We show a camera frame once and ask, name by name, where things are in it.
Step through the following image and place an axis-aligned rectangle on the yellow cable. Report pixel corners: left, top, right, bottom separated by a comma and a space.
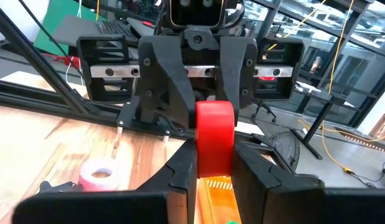
321, 0, 356, 174

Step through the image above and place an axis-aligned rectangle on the black office chair base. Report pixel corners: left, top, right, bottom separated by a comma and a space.
251, 101, 277, 124

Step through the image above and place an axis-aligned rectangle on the black diagonal support beam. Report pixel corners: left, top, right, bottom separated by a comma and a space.
0, 0, 89, 114

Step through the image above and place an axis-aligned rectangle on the pink tape roll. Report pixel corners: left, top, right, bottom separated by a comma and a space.
78, 157, 124, 192

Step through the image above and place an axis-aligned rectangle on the green panel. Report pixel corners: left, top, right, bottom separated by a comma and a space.
33, 0, 100, 57

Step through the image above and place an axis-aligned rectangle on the orange plastic basket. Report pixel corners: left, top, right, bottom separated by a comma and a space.
197, 175, 243, 224

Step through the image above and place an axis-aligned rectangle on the black floor fan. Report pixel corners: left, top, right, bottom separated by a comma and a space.
251, 132, 301, 172

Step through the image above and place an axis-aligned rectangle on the black aluminium rig frame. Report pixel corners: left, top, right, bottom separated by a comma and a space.
0, 77, 196, 139

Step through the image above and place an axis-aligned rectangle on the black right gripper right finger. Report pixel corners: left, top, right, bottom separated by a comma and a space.
231, 142, 325, 224

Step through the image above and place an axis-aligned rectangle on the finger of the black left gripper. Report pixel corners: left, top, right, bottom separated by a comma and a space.
137, 35, 197, 129
219, 36, 259, 118

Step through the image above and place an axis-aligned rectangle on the red tape roll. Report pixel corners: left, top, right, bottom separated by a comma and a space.
195, 100, 236, 179

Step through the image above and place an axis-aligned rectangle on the grey laptop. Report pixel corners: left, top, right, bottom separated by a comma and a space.
52, 14, 155, 47

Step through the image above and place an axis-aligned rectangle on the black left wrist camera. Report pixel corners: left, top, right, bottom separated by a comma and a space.
169, 0, 226, 29

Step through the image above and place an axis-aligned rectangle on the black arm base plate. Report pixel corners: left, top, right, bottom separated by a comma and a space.
116, 95, 193, 139

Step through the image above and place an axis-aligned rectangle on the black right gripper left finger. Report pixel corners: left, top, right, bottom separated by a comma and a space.
136, 138, 198, 224

